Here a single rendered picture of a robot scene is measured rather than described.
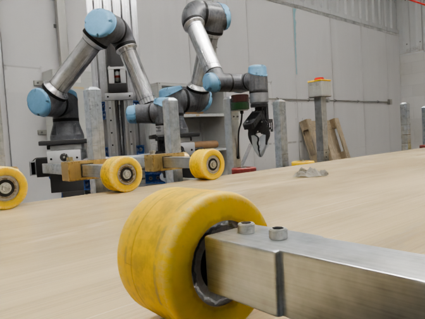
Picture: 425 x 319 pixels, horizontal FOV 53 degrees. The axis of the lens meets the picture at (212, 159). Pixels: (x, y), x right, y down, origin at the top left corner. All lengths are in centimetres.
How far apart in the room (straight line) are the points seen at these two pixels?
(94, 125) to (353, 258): 104
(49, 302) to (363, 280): 24
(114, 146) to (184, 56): 290
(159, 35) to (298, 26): 258
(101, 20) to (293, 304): 168
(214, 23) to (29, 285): 172
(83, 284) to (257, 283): 20
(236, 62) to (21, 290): 516
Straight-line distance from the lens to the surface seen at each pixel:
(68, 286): 37
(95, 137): 117
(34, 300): 35
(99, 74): 224
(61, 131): 203
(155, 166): 125
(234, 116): 145
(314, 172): 106
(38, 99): 192
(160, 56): 468
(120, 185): 95
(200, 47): 182
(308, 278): 18
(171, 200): 25
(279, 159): 164
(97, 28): 181
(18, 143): 387
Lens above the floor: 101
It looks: 3 degrees down
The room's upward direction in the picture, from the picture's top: 3 degrees counter-clockwise
